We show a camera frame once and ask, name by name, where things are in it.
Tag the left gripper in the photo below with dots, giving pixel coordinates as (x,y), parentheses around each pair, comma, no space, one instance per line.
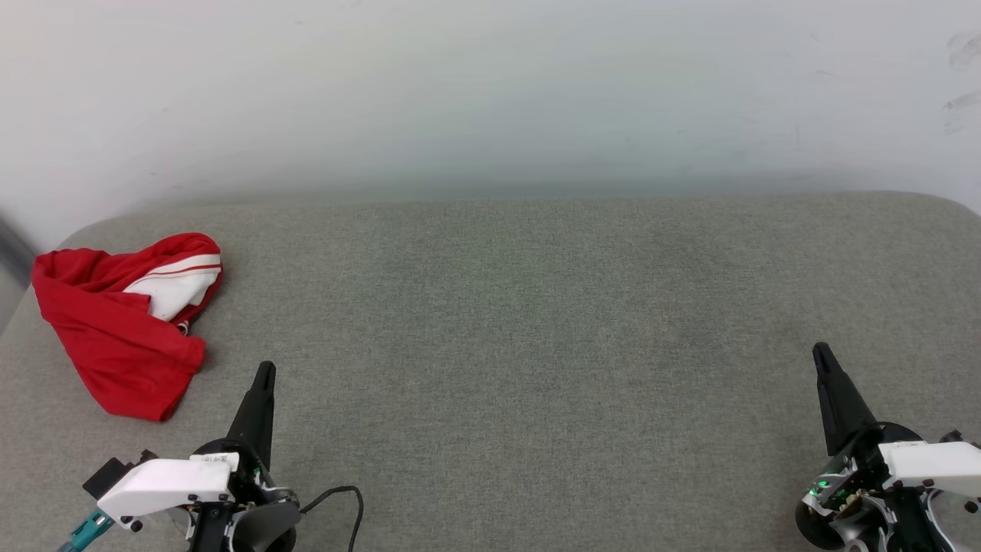
(168,483)

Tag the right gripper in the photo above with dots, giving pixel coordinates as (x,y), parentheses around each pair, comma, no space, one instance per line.
(935,468)

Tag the red and white shirt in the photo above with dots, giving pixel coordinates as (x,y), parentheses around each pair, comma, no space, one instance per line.
(115,345)

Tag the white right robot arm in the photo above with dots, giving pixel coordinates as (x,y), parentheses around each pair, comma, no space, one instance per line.
(912,525)

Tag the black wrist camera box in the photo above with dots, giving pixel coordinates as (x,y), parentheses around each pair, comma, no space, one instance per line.
(107,475)

